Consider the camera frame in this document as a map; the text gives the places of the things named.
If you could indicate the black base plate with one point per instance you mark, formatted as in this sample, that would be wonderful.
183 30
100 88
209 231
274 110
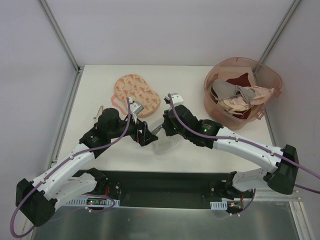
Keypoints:
175 190

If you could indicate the floral pink laundry pouch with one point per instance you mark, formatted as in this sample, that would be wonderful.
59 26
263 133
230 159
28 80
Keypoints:
135 87

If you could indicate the dark red garment in tub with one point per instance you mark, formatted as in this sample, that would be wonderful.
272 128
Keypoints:
242 80

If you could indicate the pink bra in tub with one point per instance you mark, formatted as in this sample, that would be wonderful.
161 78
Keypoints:
238 105

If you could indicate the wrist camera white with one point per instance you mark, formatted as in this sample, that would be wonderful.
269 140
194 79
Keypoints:
176 99
135 108

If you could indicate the controller board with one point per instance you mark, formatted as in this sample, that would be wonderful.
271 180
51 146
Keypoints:
226 205
95 202

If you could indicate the left aluminium frame post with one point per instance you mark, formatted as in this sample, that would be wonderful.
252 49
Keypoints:
59 35

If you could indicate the left controller board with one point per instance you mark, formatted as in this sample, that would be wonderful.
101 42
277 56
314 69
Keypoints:
95 202

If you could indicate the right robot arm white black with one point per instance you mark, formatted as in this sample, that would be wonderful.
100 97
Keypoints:
277 167

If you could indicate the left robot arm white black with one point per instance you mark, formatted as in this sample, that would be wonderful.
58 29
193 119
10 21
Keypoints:
39 199

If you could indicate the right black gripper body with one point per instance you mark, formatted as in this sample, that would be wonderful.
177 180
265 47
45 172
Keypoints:
167 122

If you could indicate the aluminium frame post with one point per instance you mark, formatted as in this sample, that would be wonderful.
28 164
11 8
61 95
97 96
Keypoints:
59 35
292 9

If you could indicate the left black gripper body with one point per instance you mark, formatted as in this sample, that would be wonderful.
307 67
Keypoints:
141 132

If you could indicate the pink translucent plastic tub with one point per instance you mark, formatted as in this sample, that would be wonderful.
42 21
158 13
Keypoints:
259 75

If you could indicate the small beige mesh bag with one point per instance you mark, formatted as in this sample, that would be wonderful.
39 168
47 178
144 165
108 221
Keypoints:
99 112

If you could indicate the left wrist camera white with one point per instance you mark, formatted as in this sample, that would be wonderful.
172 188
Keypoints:
135 108

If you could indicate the white mesh laundry bag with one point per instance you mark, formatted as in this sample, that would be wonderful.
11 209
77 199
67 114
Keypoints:
164 144

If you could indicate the right controller board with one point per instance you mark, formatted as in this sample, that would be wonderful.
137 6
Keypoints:
226 205

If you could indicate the grey bra in tub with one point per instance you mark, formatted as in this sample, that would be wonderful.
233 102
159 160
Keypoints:
222 90

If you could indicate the aluminium front rail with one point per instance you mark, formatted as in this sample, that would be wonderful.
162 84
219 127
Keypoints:
270 195

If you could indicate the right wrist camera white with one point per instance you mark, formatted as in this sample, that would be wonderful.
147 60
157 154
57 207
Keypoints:
176 99

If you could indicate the right aluminium frame post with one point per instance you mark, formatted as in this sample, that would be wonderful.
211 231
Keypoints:
292 9

